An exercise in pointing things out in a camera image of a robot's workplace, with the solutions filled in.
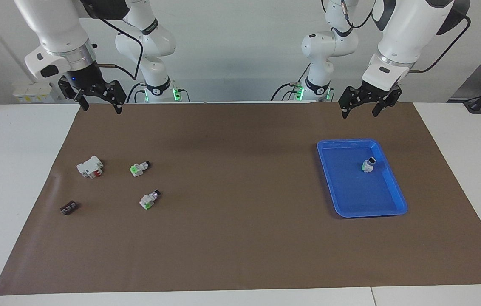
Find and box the white wall socket box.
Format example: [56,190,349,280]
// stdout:
[13,82,65,103]

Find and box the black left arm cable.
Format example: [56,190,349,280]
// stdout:
[408,8,472,74]

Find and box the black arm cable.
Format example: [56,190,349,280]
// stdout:
[81,0,144,81]
[408,8,472,74]

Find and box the blue plastic tray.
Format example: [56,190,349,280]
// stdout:
[317,139,408,219]

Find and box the white circuit breaker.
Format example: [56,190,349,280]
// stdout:
[76,156,104,179]

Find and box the brown table mat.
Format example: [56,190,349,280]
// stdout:
[0,101,481,296]

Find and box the black base cable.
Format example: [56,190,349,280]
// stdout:
[126,83,145,103]
[271,83,306,102]

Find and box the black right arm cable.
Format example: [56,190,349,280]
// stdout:
[81,0,144,81]

